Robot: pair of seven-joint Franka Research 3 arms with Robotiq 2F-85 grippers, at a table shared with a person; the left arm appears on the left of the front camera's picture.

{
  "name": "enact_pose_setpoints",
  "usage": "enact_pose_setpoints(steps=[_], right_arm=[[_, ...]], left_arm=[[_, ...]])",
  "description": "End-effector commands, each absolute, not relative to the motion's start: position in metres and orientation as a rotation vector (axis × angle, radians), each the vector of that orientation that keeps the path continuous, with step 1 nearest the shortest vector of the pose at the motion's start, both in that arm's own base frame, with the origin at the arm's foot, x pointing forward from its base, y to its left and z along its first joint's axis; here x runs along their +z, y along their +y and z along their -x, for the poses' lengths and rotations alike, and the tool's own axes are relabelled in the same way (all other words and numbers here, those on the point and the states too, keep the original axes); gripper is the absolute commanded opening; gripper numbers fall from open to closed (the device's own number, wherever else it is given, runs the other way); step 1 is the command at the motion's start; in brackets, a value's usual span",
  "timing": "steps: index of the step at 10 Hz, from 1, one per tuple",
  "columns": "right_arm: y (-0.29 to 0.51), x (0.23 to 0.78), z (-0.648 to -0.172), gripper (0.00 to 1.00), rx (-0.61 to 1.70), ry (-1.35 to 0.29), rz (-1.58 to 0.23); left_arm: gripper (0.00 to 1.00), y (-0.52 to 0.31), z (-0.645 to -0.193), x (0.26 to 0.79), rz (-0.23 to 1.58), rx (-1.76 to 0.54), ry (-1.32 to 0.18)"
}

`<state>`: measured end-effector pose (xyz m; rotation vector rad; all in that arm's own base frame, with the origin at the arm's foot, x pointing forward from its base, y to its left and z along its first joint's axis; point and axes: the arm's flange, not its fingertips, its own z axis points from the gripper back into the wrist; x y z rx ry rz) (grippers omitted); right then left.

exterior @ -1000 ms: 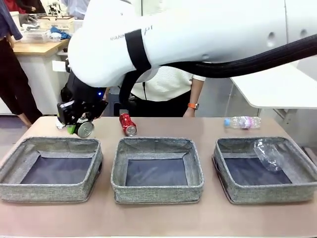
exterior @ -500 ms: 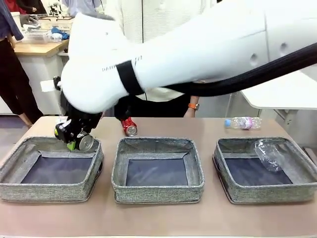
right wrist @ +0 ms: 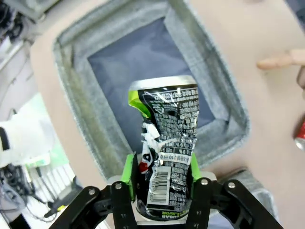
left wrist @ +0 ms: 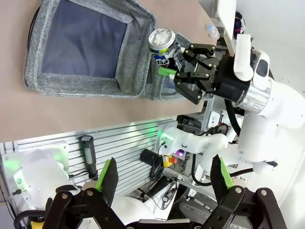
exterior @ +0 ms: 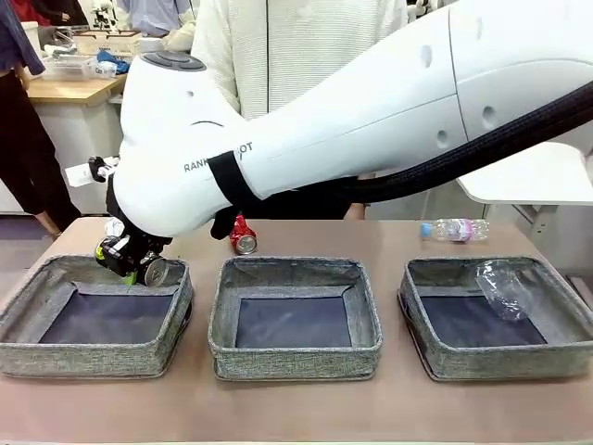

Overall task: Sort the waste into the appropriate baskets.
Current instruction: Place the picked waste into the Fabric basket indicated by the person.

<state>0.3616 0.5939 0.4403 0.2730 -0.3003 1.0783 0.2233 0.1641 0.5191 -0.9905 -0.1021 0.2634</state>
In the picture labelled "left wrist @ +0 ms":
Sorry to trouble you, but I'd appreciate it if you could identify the crushed black soda can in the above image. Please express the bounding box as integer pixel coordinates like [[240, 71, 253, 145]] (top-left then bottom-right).
[[148, 28, 186, 72]]

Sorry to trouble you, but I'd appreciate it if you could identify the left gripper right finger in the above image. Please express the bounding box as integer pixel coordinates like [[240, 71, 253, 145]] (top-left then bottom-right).
[[202, 154, 289, 229]]

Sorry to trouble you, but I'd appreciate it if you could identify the yellow emergency stop button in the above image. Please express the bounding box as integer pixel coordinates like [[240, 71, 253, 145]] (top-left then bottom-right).
[[163, 155, 178, 167]]

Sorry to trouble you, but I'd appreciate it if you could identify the slotted aluminium base plate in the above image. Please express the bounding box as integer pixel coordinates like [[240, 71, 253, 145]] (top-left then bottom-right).
[[0, 120, 208, 198]]

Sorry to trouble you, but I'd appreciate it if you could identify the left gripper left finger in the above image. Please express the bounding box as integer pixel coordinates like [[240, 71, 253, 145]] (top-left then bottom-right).
[[45, 156, 131, 229]]

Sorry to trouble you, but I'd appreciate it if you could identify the clear plastic bottle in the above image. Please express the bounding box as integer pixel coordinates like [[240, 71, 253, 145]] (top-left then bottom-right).
[[205, 23, 220, 40]]

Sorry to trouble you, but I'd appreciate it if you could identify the grey fabric basket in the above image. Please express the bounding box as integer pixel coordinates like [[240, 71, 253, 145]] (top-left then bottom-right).
[[146, 32, 191, 102], [23, 0, 158, 99]]

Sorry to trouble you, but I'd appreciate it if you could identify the black cylinder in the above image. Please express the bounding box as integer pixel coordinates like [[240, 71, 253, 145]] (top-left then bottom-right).
[[140, 149, 160, 165]]

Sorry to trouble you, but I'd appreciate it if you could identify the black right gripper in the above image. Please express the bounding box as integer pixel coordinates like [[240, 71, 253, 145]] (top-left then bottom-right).
[[158, 42, 252, 105]]

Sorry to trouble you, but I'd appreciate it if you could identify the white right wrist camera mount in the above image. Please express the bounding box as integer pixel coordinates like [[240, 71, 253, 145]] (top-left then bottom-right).
[[233, 34, 254, 81]]

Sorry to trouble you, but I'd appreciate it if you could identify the black handheld work light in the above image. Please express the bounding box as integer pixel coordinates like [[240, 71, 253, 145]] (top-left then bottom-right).
[[79, 135, 99, 181]]

